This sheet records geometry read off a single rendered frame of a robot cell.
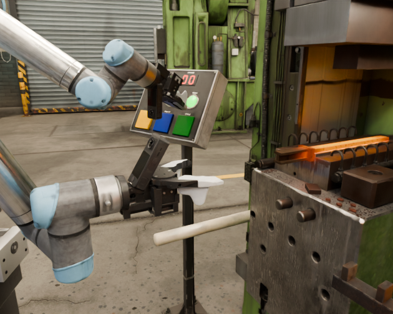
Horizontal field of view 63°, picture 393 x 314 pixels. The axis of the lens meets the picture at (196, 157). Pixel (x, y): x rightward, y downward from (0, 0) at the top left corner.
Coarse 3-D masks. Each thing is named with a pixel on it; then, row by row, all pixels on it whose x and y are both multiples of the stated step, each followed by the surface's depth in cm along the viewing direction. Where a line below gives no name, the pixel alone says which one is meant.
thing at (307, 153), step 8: (376, 136) 98; (384, 136) 98; (328, 144) 89; (336, 144) 89; (344, 144) 89; (352, 144) 90; (360, 144) 92; (280, 152) 80; (288, 152) 80; (296, 152) 81; (304, 152) 84; (312, 152) 82; (280, 160) 81; (288, 160) 81; (296, 160) 82; (304, 160) 83; (312, 160) 83
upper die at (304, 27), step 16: (336, 0) 72; (352, 0) 69; (368, 0) 71; (384, 0) 73; (288, 16) 85; (304, 16) 80; (320, 16) 76; (336, 16) 72; (352, 16) 70; (368, 16) 72; (384, 16) 74; (288, 32) 86; (304, 32) 81; (320, 32) 77; (336, 32) 73; (352, 32) 71; (368, 32) 73; (384, 32) 76
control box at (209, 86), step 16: (192, 80) 119; (208, 80) 115; (224, 80) 118; (144, 96) 132; (208, 96) 113; (176, 112) 119; (192, 112) 115; (208, 112) 114; (192, 128) 113; (208, 128) 116; (192, 144) 114
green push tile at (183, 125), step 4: (180, 116) 117; (184, 116) 116; (188, 116) 115; (180, 120) 116; (184, 120) 115; (188, 120) 114; (192, 120) 113; (176, 124) 117; (180, 124) 116; (184, 124) 115; (188, 124) 114; (192, 124) 113; (176, 128) 116; (180, 128) 115; (184, 128) 114; (188, 128) 113; (172, 132) 117; (176, 132) 116; (180, 132) 114; (184, 132) 114; (188, 132) 113; (188, 136) 113
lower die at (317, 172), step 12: (312, 144) 101; (324, 144) 97; (324, 156) 83; (336, 156) 83; (348, 156) 83; (360, 156) 84; (372, 156) 86; (384, 156) 89; (276, 168) 97; (288, 168) 92; (300, 168) 88; (312, 168) 84; (324, 168) 81; (336, 168) 80; (348, 168) 83; (312, 180) 85; (324, 180) 81
